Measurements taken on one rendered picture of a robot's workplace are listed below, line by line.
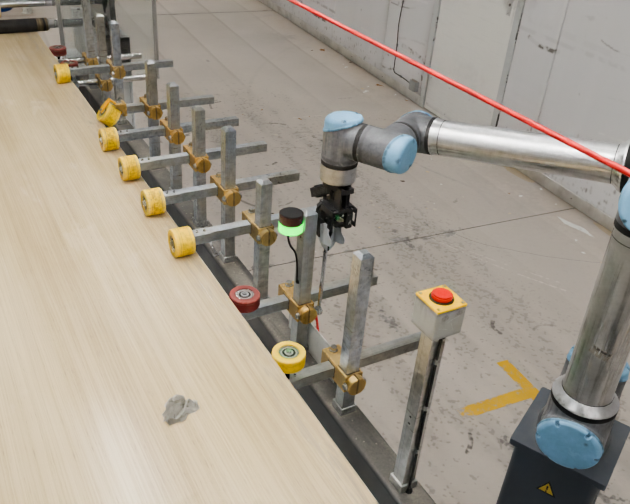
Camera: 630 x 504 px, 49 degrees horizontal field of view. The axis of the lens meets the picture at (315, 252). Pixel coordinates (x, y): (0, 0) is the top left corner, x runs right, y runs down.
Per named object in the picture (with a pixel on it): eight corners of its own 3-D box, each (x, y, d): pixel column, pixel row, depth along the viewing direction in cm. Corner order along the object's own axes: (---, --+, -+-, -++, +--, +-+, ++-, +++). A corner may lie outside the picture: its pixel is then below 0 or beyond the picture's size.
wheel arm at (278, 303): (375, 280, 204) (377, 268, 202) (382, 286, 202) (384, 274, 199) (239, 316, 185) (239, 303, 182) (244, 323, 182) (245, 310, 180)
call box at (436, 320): (438, 315, 138) (444, 283, 134) (460, 336, 133) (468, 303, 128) (409, 324, 135) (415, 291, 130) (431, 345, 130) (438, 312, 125)
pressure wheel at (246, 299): (251, 315, 190) (252, 280, 184) (264, 332, 184) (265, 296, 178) (224, 322, 186) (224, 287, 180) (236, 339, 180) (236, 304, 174)
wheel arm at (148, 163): (263, 148, 252) (263, 138, 250) (267, 151, 249) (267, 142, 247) (126, 168, 230) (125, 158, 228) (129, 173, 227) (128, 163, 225)
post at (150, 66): (159, 172, 288) (153, 58, 263) (161, 176, 286) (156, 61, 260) (150, 174, 287) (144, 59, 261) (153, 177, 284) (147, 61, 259)
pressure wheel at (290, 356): (275, 372, 171) (277, 336, 165) (306, 379, 170) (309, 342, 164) (265, 394, 164) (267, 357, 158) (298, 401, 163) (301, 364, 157)
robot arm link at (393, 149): (424, 128, 160) (376, 115, 165) (403, 144, 152) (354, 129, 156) (418, 165, 165) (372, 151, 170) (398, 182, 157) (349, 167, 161)
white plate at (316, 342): (290, 326, 202) (292, 298, 197) (335, 382, 184) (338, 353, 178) (288, 326, 202) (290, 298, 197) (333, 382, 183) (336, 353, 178)
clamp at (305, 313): (293, 294, 195) (294, 280, 193) (316, 322, 185) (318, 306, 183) (275, 299, 193) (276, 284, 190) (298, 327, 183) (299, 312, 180)
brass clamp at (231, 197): (226, 186, 226) (226, 172, 223) (242, 205, 216) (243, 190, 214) (208, 189, 223) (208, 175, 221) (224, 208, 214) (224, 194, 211)
